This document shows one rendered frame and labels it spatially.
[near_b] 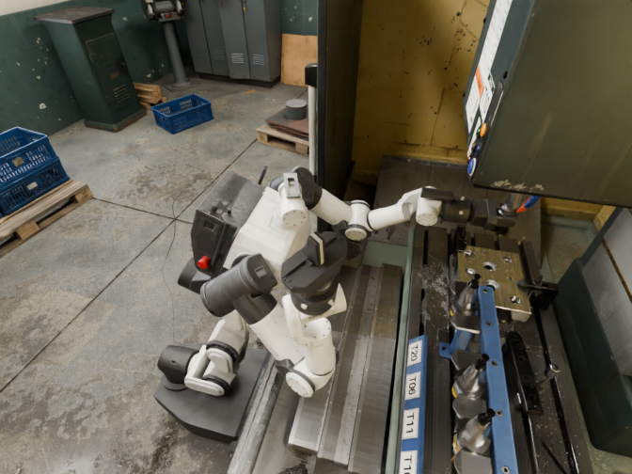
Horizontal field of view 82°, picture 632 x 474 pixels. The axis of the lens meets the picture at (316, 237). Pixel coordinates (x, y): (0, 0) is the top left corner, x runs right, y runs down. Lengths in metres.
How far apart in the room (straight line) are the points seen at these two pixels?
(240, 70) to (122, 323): 4.17
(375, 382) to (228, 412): 0.88
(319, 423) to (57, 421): 1.55
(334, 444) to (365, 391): 0.19
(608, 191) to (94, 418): 2.35
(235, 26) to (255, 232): 4.91
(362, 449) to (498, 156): 0.96
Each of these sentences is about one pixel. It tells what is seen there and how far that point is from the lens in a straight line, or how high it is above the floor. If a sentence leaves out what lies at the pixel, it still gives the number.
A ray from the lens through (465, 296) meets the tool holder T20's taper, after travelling 1.00.
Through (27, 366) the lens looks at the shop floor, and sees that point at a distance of 2.81.
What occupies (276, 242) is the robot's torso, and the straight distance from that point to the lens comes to 0.96.
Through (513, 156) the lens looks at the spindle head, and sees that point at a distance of 0.78.
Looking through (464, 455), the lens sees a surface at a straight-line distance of 0.85.
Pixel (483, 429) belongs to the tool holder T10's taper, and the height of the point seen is 1.29.
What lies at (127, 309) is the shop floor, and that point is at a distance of 2.76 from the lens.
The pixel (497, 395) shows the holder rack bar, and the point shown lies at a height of 1.23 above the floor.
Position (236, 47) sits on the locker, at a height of 0.54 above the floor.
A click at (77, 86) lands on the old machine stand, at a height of 0.48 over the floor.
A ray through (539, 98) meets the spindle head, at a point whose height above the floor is 1.75.
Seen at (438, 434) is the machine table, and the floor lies 0.90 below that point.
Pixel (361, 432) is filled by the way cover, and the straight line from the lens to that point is 1.33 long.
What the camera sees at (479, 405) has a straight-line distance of 0.90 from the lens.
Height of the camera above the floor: 1.99
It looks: 42 degrees down
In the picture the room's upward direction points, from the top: straight up
